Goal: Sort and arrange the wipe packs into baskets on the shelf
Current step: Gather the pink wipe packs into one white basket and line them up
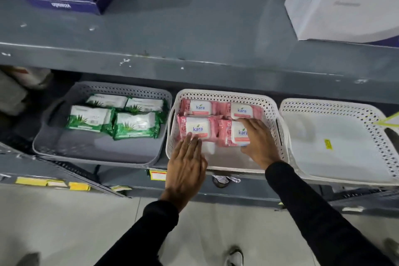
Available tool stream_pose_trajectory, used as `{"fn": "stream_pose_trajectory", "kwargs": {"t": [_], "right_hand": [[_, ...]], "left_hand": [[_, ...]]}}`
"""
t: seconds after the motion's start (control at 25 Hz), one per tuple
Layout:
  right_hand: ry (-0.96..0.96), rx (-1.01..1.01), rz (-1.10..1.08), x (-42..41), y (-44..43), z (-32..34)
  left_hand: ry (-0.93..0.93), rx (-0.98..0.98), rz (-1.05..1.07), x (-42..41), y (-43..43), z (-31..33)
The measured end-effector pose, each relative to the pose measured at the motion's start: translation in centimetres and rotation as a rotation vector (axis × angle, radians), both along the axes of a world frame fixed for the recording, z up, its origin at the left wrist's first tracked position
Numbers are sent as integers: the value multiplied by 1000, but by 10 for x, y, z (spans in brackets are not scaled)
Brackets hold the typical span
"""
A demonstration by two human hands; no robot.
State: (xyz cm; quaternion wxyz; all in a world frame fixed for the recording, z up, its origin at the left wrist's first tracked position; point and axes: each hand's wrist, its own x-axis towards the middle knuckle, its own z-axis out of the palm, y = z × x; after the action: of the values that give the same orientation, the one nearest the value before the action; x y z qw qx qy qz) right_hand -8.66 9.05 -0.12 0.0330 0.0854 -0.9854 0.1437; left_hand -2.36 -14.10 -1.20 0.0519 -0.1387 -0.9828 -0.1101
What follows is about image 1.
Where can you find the person's right hand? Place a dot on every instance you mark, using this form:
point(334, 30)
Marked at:
point(261, 147)

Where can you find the person's left hand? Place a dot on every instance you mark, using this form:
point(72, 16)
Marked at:
point(184, 172)

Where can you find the person's left thumb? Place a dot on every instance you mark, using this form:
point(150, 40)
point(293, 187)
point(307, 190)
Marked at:
point(203, 164)

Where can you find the person's right thumb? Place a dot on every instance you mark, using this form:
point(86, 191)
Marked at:
point(246, 149)

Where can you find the pink wet wipes packet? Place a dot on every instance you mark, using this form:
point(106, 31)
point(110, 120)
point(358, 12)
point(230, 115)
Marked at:
point(198, 127)
point(230, 133)
point(241, 110)
point(199, 107)

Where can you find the person's left forearm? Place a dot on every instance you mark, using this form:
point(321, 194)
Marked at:
point(146, 237)

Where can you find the person's right forearm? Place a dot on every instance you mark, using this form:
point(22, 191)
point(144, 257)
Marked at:
point(314, 212)

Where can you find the white perforated plastic basket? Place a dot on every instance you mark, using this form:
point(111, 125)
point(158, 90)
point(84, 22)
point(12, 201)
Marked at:
point(343, 150)
point(227, 158)

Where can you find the red and yellow shelf label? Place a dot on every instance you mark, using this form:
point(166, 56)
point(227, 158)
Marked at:
point(158, 174)

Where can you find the green wet wipes packet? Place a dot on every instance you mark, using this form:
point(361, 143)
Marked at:
point(89, 117)
point(145, 105)
point(135, 125)
point(106, 101)

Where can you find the small yellow sticker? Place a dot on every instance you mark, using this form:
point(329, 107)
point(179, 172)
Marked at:
point(328, 144)

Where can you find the white shoe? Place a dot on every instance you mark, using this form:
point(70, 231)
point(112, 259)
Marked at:
point(235, 257)

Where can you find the grey perforated plastic basket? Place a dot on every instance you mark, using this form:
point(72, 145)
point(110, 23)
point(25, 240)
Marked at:
point(93, 150)

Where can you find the grey metal shelf board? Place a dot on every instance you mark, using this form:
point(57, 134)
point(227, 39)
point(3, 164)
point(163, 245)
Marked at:
point(187, 32)

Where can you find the yellow paper tag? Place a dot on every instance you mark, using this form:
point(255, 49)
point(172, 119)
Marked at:
point(389, 119)

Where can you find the white shelf label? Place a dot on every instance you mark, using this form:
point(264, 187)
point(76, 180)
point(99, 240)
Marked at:
point(56, 183)

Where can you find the large white printed box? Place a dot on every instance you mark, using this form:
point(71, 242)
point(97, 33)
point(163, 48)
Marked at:
point(339, 0)

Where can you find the grey shoe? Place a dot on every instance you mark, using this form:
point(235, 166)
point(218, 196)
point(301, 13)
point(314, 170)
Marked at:
point(28, 259)

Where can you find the white plastic wrapped packages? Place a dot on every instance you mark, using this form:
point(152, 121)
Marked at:
point(15, 88)

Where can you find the grey metal shelf rail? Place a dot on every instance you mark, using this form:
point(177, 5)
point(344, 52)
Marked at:
point(249, 192)

